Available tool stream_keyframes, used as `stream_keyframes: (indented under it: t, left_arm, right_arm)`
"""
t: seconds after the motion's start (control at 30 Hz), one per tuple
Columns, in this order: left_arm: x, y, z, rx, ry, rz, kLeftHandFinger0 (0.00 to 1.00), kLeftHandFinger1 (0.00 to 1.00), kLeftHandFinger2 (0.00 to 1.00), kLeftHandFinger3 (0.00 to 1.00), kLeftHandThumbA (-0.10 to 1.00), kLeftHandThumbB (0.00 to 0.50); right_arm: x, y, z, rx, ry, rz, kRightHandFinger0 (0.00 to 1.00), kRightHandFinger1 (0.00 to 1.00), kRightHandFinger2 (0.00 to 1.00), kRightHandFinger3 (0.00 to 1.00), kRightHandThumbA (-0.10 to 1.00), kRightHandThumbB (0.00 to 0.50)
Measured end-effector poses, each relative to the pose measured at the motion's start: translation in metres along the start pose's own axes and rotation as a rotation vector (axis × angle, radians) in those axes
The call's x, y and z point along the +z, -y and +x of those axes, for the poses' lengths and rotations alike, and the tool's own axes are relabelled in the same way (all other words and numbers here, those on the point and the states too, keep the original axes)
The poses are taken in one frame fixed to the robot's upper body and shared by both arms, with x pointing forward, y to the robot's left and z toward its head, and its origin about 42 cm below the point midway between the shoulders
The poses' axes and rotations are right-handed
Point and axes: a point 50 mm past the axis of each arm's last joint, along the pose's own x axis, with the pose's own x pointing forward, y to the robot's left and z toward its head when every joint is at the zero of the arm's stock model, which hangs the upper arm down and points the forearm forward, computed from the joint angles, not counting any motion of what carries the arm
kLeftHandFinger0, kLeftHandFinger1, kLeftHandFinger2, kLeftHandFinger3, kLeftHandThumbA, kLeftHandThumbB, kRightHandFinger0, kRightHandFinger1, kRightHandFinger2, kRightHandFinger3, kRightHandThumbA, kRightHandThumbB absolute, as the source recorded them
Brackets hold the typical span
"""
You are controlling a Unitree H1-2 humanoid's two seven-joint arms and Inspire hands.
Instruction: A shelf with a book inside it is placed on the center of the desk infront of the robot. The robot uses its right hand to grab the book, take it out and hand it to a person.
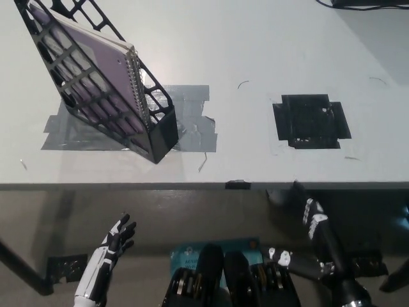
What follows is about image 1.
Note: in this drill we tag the purple spiral notebook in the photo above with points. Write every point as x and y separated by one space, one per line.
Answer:
96 54

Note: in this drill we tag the black desk leg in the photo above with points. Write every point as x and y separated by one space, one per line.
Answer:
396 278
25 268

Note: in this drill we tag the small black tape strip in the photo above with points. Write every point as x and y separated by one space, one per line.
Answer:
238 185

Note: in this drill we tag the black floor tape patch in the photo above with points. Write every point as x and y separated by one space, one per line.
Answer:
65 267
370 262

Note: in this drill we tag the grey duct tape patch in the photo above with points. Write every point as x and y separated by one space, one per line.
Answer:
198 131

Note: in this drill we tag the black mesh file shelf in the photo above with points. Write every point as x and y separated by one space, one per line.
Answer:
161 134

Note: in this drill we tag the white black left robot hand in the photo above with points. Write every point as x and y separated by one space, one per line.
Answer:
102 256

